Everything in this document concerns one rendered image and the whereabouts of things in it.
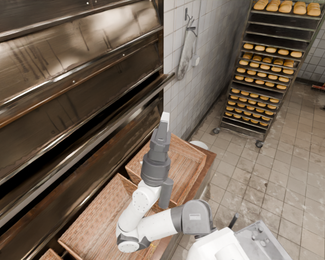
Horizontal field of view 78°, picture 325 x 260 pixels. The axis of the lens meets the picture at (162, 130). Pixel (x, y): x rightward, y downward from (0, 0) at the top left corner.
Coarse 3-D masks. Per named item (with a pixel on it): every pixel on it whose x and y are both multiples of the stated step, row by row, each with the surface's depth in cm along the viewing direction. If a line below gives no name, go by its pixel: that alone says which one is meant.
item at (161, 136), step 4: (160, 120) 53; (164, 120) 53; (160, 124) 53; (164, 124) 53; (160, 128) 53; (164, 128) 53; (160, 132) 54; (164, 132) 54; (156, 136) 54; (160, 136) 54; (164, 136) 54; (156, 140) 55; (160, 140) 54; (164, 140) 55
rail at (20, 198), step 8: (152, 88) 128; (144, 96) 121; (136, 104) 116; (128, 112) 112; (112, 120) 105; (104, 128) 100; (96, 136) 96; (88, 144) 93; (80, 152) 90; (64, 160) 85; (56, 168) 82; (48, 176) 80; (40, 184) 78; (24, 192) 74; (32, 192) 76; (16, 200) 72; (8, 208) 70; (0, 216) 68
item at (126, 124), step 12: (156, 96) 167; (144, 108) 155; (132, 120) 145; (120, 132) 137; (108, 144) 131; (84, 156) 120; (96, 156) 125; (72, 168) 114; (60, 180) 108; (48, 192) 102; (36, 204) 98; (24, 216) 94; (0, 228) 90; (12, 228) 91; (0, 240) 88
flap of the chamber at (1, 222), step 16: (144, 80) 145; (160, 80) 141; (128, 96) 129; (112, 112) 116; (80, 128) 107; (96, 128) 105; (112, 128) 104; (64, 144) 98; (80, 144) 96; (96, 144) 97; (48, 160) 90; (16, 176) 85; (32, 176) 83; (0, 192) 79; (16, 192) 78; (0, 208) 73; (16, 208) 72; (0, 224) 69
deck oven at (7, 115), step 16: (160, 0) 123; (160, 16) 130; (160, 32) 136; (128, 48) 114; (160, 48) 144; (96, 64) 98; (112, 64) 108; (64, 80) 86; (80, 80) 94; (32, 96) 77; (48, 96) 83; (160, 96) 171; (0, 112) 69; (16, 112) 75; (160, 112) 182; (128, 128) 145; (112, 144) 135; (96, 160) 126; (80, 208) 130; (64, 256) 134
